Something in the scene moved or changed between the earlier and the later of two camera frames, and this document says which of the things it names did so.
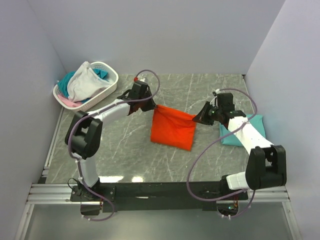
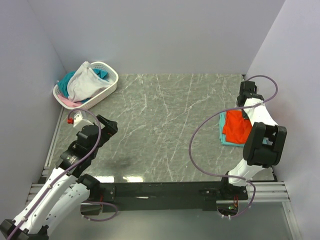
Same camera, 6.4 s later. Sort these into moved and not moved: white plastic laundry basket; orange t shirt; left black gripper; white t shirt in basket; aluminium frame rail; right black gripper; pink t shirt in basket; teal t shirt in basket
Moved: left black gripper; right black gripper; orange t shirt
Not moved: white t shirt in basket; white plastic laundry basket; pink t shirt in basket; aluminium frame rail; teal t shirt in basket
